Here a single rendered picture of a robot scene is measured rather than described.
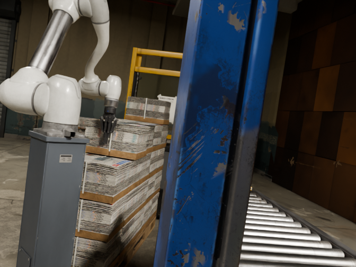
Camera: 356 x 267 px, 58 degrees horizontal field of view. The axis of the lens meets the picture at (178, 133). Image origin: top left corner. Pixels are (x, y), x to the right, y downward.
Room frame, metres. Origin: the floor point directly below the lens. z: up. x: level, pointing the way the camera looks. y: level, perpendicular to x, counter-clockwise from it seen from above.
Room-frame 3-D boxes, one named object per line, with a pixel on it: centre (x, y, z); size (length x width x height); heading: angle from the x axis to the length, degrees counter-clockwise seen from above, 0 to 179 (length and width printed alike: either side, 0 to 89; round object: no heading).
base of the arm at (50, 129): (1.48, 0.53, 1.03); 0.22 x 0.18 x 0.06; 45
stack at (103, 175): (2.44, 0.42, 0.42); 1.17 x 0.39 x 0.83; 171
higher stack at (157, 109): (3.16, 0.31, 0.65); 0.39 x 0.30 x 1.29; 81
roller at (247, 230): (1.14, -0.35, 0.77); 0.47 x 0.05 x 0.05; 100
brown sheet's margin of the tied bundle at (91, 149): (2.30, 0.53, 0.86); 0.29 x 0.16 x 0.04; 172
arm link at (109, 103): (2.13, 0.47, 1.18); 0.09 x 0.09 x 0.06
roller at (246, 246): (1.01, -0.37, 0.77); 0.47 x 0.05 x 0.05; 100
